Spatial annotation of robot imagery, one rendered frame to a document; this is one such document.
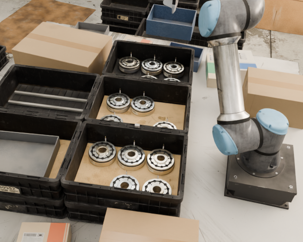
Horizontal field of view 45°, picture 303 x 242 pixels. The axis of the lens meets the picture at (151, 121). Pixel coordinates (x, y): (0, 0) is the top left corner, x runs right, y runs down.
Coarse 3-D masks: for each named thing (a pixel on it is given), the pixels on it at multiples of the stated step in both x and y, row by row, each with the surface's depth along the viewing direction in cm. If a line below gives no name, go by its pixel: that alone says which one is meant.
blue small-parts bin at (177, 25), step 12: (156, 12) 170; (168, 12) 168; (180, 12) 167; (192, 12) 166; (156, 24) 157; (168, 24) 156; (180, 24) 155; (192, 24) 156; (168, 36) 160; (180, 36) 159
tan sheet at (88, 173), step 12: (84, 156) 138; (180, 156) 141; (84, 168) 134; (96, 168) 135; (108, 168) 135; (120, 168) 135; (144, 168) 136; (84, 180) 130; (96, 180) 131; (108, 180) 131; (144, 180) 132; (168, 180) 132; (156, 192) 128
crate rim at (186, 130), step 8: (128, 80) 159; (136, 80) 158; (144, 80) 159; (152, 80) 159; (96, 88) 153; (96, 96) 150; (88, 112) 142; (88, 120) 138; (96, 120) 139; (104, 120) 139; (152, 128) 137; (160, 128) 137; (168, 128) 138
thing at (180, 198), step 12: (156, 132) 136; (168, 132) 136; (72, 156) 125; (60, 180) 118; (180, 180) 120; (96, 192) 118; (108, 192) 117; (120, 192) 116; (132, 192) 116; (144, 192) 116; (180, 192) 117
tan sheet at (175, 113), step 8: (104, 96) 165; (104, 104) 161; (160, 104) 163; (168, 104) 163; (176, 104) 164; (104, 112) 157; (112, 112) 157; (128, 112) 158; (160, 112) 159; (168, 112) 159; (176, 112) 160; (184, 112) 160; (128, 120) 154; (136, 120) 155; (144, 120) 155; (152, 120) 155; (160, 120) 155; (168, 120) 156; (176, 120) 156
